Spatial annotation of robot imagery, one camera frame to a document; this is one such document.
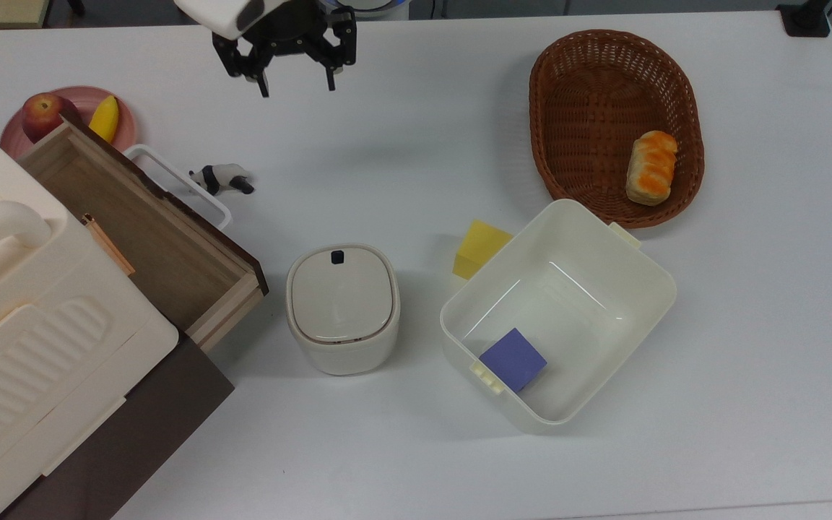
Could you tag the yellow banana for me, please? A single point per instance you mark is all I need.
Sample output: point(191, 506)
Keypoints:
point(104, 119)

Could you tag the red apple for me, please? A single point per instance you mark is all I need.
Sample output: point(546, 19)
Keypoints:
point(44, 115)

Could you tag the orange pencil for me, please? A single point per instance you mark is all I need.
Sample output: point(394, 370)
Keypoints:
point(109, 245)

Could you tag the black clamp mount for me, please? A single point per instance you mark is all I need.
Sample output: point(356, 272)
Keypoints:
point(806, 18)

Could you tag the white open plastic box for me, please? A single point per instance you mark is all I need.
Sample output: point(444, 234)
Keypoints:
point(568, 310)

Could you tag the black and white panda toy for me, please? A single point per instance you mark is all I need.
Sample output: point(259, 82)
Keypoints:
point(227, 176)

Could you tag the white lidded bin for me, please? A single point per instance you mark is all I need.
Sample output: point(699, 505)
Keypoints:
point(342, 307)

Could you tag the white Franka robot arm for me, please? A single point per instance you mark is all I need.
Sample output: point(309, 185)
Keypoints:
point(224, 14)

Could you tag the yellow foam block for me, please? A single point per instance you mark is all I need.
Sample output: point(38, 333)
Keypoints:
point(479, 249)

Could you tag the dark brown drawer cabinet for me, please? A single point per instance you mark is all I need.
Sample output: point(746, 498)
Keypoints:
point(134, 433)

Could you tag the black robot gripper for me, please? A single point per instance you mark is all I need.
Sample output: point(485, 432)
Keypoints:
point(287, 29)

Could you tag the brown wicker basket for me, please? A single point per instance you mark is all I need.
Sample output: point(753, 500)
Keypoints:
point(596, 108)

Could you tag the purple cube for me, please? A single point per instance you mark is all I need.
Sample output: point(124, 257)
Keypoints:
point(513, 359)

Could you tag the pink plate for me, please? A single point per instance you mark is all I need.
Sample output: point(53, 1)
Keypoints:
point(127, 126)

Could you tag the toy bread loaf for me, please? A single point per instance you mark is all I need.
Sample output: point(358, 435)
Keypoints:
point(651, 167)

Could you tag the white and blue round object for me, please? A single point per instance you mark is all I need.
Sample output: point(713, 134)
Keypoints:
point(387, 7)

